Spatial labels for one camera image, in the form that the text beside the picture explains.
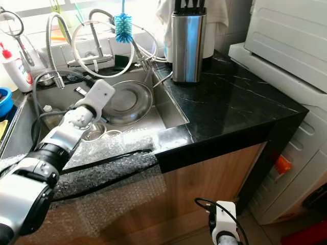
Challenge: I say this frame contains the wide shallow steel dish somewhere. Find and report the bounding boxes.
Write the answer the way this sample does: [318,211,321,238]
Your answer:
[100,80,155,127]

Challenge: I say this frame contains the steel kitchen sink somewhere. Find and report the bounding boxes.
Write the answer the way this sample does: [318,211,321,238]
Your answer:
[3,69,190,159]

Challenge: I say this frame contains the green hanging kitchen tool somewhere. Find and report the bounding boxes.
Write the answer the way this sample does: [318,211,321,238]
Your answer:
[49,0,71,45]

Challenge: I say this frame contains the wooden cabinet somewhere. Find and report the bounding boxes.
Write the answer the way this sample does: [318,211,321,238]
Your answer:
[82,143,266,245]

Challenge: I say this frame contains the orange plastic clip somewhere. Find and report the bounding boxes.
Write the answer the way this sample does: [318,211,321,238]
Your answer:
[273,154,292,175]

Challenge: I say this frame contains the red plastic stool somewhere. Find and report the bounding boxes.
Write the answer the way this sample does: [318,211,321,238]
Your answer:
[281,219,327,245]

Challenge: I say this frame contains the clear bubble wrap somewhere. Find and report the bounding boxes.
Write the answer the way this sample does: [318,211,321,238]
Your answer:
[0,128,167,240]

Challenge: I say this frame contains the small steel bowl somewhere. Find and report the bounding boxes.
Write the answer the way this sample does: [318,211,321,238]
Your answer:
[82,122,108,142]

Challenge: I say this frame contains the thin pale stick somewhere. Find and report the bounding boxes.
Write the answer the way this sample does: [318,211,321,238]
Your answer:
[153,71,173,88]

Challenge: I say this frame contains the blue plastic bowl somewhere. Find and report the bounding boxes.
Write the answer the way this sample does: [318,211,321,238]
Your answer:
[0,87,13,117]

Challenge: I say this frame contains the steel knife block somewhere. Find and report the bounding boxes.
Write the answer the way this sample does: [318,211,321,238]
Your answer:
[171,0,208,83]

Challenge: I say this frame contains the clear plastic bottle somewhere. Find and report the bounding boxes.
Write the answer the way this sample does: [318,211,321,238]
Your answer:
[42,105,62,128]

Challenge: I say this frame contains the white soap bottle red pump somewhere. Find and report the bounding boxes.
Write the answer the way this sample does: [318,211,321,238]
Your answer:
[0,43,34,92]

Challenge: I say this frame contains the white washing machine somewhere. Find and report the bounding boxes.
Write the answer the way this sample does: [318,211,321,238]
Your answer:
[227,0,327,225]

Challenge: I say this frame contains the small steel cup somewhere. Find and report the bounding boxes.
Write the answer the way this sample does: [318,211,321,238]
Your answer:
[38,74,57,86]

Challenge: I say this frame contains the white towel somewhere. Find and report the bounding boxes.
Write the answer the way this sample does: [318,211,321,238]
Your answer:
[156,0,229,59]

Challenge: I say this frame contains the blue bottle brush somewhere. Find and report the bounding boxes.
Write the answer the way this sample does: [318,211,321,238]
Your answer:
[113,0,133,44]

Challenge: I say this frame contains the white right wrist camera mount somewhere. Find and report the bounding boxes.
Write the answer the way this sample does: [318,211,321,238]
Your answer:
[212,201,240,240]

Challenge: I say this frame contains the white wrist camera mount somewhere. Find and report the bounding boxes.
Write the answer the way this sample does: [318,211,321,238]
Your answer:
[84,79,115,117]
[212,201,240,240]

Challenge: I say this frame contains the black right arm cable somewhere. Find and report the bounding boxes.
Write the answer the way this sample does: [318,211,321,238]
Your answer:
[194,198,251,245]

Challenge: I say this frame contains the black strap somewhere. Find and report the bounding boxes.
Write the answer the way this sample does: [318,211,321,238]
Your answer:
[0,148,157,177]

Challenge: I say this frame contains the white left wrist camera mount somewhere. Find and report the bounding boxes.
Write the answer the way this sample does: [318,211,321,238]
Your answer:
[84,79,115,117]

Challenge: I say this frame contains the flexible metal spray hose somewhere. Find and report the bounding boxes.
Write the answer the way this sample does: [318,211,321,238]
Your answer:
[46,13,67,90]

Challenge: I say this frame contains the chrome faucet with spring hose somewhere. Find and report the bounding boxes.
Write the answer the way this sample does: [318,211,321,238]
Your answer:
[69,9,164,75]

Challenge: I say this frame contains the metal ring strainer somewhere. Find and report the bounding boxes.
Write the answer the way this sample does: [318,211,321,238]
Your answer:
[0,8,39,67]

